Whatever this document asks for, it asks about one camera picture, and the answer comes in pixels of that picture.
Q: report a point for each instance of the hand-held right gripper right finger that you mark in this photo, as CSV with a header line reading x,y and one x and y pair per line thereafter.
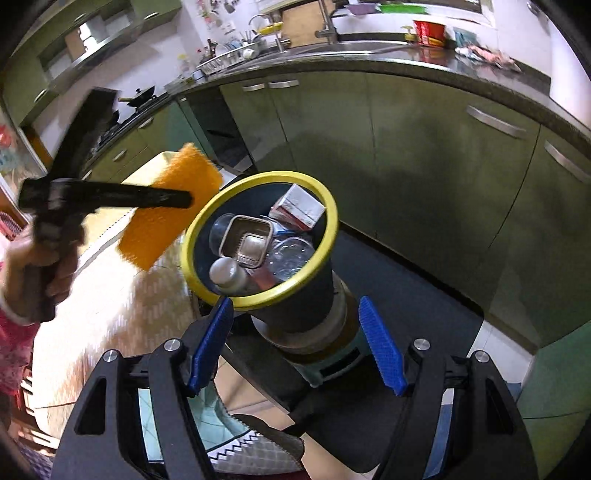
x,y
383,346

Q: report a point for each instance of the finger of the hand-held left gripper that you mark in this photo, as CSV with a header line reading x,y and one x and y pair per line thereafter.
x,y
138,194

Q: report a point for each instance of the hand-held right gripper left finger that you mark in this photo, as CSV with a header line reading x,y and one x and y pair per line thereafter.
x,y
210,341

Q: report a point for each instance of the orange mesh mat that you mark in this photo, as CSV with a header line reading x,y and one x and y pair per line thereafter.
x,y
184,170

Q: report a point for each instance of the small white bottle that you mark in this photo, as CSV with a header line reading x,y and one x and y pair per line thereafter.
x,y
228,274

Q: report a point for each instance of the yellow rimmed trash bin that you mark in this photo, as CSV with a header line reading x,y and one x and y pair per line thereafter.
x,y
300,300

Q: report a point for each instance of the foil tray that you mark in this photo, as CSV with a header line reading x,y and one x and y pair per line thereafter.
x,y
244,237

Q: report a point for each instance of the clear plastic water bottle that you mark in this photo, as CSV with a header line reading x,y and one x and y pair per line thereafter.
x,y
291,256

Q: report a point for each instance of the white red small box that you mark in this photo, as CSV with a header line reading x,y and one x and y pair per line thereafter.
x,y
300,205

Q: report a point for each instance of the person's left forearm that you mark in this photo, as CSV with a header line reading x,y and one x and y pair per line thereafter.
x,y
9,346

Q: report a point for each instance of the person's left hand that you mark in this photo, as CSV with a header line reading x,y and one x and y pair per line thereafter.
x,y
18,258

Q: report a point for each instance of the floral glass door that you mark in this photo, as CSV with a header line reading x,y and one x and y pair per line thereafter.
x,y
9,152

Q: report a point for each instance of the teal checked cloth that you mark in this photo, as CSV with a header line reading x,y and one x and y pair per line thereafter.
x,y
203,415

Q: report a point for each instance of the chevron patterned tablecloth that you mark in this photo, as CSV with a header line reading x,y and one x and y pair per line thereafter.
x,y
120,314

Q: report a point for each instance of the green upper cabinets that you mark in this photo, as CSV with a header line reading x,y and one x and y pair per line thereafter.
x,y
27,83

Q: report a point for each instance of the grey zigzag cloth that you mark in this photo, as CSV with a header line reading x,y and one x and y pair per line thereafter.
x,y
258,454

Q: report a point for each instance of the steel range hood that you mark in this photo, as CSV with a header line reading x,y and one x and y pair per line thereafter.
x,y
83,50

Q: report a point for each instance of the yellow oil bottle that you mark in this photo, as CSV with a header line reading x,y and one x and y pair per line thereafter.
x,y
183,65

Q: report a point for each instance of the steel dish rack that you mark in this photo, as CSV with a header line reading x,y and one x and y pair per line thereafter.
x,y
224,58

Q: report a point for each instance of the dark sauce bottles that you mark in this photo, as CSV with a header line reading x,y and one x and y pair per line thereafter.
x,y
210,48

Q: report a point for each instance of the small steel faucet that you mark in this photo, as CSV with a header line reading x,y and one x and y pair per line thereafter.
x,y
279,42

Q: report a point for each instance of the yellow sink basket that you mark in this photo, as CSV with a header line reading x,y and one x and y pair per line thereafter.
x,y
270,30

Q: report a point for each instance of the wooden cutting board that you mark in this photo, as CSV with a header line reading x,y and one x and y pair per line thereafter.
x,y
300,19

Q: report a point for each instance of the tall steel faucet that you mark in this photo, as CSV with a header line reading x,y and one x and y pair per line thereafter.
x,y
328,25

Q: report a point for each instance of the steel sink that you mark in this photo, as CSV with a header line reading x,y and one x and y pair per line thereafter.
x,y
364,46

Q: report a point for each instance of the dark stone countertop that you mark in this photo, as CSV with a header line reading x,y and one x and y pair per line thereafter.
x,y
415,61

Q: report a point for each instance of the purple plastic tray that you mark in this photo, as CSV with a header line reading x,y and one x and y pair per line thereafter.
x,y
360,8

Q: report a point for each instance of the crumpled rag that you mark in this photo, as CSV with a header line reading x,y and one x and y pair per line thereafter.
x,y
485,54

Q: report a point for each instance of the red instant noodle cup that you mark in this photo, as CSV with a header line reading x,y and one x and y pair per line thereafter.
x,y
429,33

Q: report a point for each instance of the green plastic tray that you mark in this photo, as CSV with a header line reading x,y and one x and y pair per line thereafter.
x,y
399,8

